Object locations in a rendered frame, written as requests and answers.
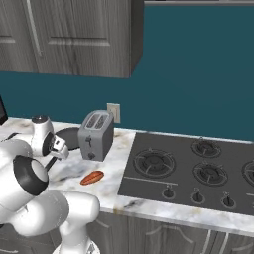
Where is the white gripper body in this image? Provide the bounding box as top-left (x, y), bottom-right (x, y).
top-left (50, 145), bottom-right (70, 161)

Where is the black frying pan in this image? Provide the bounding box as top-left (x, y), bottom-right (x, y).
top-left (44, 126), bottom-right (83, 173)

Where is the grey two-slot toaster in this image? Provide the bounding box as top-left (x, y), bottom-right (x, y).
top-left (76, 109), bottom-right (115, 163)

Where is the black appliance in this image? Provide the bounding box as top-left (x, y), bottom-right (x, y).
top-left (0, 94), bottom-right (9, 126)

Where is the grey wood base cupboard door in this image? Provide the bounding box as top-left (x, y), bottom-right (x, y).
top-left (216, 231), bottom-right (254, 254)
top-left (84, 211), bottom-right (131, 254)
top-left (0, 223), bottom-right (63, 254)
top-left (128, 215), bottom-right (214, 254)

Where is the black hob knob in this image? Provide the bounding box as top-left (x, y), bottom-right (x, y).
top-left (190, 188), bottom-right (205, 205)
top-left (161, 184), bottom-right (177, 200)
top-left (220, 190), bottom-right (236, 209)

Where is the dark grey gas hob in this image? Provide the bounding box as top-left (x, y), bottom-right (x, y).
top-left (117, 131), bottom-right (254, 218)

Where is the grey extractor hood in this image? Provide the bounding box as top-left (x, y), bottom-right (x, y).
top-left (143, 0), bottom-right (254, 8)

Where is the white wall outlet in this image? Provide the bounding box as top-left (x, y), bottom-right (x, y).
top-left (105, 102), bottom-right (122, 124)

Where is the grey wood wall cupboard door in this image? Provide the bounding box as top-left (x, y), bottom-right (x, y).
top-left (0, 0), bottom-right (39, 73)
top-left (27, 0), bottom-right (133, 79)

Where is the silver wall cupboard handle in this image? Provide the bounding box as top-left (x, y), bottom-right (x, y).
top-left (25, 0), bottom-right (44, 59)

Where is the grey wall cupboard side panel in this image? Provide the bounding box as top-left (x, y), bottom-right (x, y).
top-left (129, 0), bottom-right (146, 79)

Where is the silver base cupboard handle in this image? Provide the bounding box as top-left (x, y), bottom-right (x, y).
top-left (219, 232), bottom-right (230, 254)
top-left (201, 229), bottom-right (213, 254)

